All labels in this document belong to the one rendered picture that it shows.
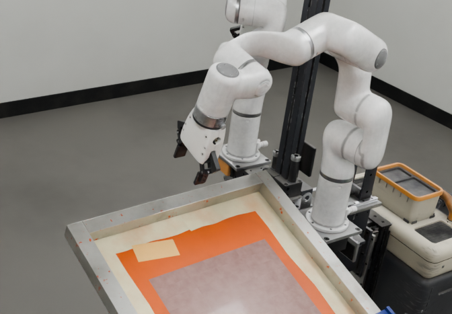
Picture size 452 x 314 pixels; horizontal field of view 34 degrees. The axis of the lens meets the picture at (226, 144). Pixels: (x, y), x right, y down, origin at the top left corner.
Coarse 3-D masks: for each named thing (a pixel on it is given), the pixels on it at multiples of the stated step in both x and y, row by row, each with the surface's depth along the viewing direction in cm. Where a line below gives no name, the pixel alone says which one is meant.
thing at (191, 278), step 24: (192, 240) 177; (144, 264) 167; (168, 264) 170; (192, 264) 172; (144, 288) 163; (168, 288) 165; (192, 288) 167; (216, 288) 169; (168, 312) 160; (192, 312) 162; (216, 312) 164; (240, 312) 166
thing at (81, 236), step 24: (192, 192) 184; (216, 192) 186; (240, 192) 191; (264, 192) 195; (120, 216) 171; (144, 216) 173; (168, 216) 179; (288, 216) 189; (72, 240) 163; (312, 240) 184; (96, 264) 159; (336, 264) 181; (96, 288) 158; (120, 288) 156; (336, 288) 179; (360, 288) 177; (120, 312) 152; (360, 312) 174
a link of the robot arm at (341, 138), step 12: (336, 120) 201; (324, 132) 201; (336, 132) 198; (348, 132) 196; (360, 132) 195; (324, 144) 201; (336, 144) 198; (348, 144) 195; (324, 156) 202; (336, 156) 201; (348, 156) 196; (324, 168) 203; (336, 168) 201; (348, 168) 203; (336, 180) 202; (348, 180) 203
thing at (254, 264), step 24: (240, 216) 188; (216, 240) 179; (240, 240) 182; (264, 240) 184; (216, 264) 174; (240, 264) 176; (264, 264) 178; (288, 264) 181; (240, 288) 171; (264, 288) 173; (288, 288) 175; (312, 288) 177; (264, 312) 168; (288, 312) 170; (312, 312) 172
